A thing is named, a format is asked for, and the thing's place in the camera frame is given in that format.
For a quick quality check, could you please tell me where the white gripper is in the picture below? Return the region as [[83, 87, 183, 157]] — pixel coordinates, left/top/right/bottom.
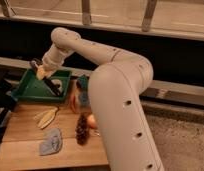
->
[[36, 45, 66, 80]]

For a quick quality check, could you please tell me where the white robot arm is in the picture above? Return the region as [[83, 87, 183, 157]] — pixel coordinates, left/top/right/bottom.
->
[[42, 27, 165, 171]]

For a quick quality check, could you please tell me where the black side stand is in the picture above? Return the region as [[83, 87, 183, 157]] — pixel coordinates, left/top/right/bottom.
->
[[0, 68, 16, 144]]

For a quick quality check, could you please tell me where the grey blue cloth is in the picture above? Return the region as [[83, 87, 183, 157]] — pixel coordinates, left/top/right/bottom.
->
[[39, 128, 63, 156]]

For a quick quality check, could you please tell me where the green plastic tray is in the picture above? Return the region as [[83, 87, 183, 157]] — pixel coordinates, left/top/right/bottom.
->
[[12, 69, 71, 103]]

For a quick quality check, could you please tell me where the metal fork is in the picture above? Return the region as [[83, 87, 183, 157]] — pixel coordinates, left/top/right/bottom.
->
[[93, 130, 100, 137]]

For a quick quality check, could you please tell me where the blue small cup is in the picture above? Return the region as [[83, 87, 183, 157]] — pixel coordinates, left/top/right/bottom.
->
[[78, 91, 89, 107]]

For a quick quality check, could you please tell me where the orange peach toy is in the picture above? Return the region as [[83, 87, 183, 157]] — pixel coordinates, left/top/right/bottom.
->
[[87, 114, 98, 129]]

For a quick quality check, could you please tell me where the dark red grapes toy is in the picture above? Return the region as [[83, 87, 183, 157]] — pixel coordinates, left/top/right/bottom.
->
[[76, 114, 89, 145]]

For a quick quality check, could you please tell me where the yellow corn toy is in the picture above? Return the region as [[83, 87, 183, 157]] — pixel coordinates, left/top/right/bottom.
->
[[33, 107, 59, 129]]

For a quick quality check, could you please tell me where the white cup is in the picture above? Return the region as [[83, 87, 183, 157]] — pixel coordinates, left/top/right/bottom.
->
[[51, 79, 63, 96]]

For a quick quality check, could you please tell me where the black brush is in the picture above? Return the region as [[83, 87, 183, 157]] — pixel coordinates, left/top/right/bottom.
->
[[29, 58, 61, 96]]

